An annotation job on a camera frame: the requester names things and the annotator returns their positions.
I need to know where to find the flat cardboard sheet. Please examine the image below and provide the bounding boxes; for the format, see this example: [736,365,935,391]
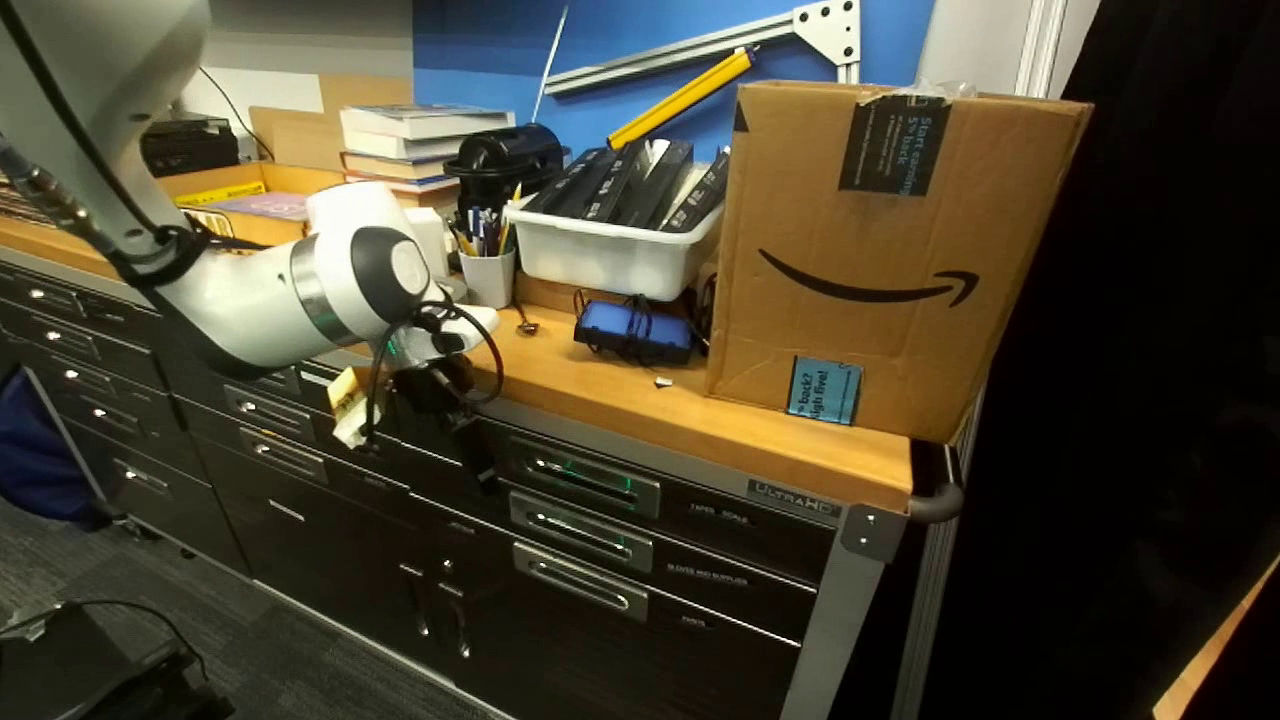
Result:
[248,72,415,177]

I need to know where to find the white plastic bin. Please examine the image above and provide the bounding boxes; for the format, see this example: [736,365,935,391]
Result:
[499,197,732,309]

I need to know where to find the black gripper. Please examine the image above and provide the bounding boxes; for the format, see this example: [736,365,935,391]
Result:
[389,355,499,477]

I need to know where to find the black flat devices stack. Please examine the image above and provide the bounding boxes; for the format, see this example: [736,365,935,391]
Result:
[525,137,736,236]

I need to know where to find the black floor object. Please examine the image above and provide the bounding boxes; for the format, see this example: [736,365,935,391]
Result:
[0,595,242,720]

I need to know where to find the black drawer cabinet workbench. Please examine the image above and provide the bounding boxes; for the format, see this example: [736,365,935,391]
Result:
[0,254,964,720]

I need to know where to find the wooden plank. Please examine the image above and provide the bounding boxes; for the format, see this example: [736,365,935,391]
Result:
[1154,556,1280,720]

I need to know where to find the black curtain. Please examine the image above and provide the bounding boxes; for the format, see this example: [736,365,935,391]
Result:
[915,0,1280,720]

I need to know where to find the small beige block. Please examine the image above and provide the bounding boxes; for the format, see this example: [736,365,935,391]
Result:
[328,365,373,450]

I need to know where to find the black box device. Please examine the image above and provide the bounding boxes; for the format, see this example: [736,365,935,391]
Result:
[138,114,248,181]

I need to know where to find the bunch of pens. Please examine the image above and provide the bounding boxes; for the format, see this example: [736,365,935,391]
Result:
[447,183,525,260]

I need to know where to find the brown cardboard shipping box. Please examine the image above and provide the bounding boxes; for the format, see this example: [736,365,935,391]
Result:
[701,77,1097,447]

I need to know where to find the yellow bar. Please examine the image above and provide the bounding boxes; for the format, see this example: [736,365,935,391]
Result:
[605,42,755,152]

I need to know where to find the dark blue chair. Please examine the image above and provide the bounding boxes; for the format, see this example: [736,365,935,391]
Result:
[0,365,114,530]

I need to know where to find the black metal drawer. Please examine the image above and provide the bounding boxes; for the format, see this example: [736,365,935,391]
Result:
[474,421,840,551]

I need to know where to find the shallow cardboard tray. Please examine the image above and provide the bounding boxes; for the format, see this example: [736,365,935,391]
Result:
[155,154,353,253]

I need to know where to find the white pen cup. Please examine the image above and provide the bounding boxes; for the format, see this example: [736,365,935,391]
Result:
[456,242,522,313]

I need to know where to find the stack of books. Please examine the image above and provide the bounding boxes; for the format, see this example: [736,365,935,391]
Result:
[336,102,522,203]

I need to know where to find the perforated metal rail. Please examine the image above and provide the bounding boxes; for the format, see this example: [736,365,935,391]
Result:
[542,0,865,99]

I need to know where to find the blue and black device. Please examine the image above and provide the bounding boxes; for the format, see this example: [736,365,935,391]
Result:
[573,290,705,365]

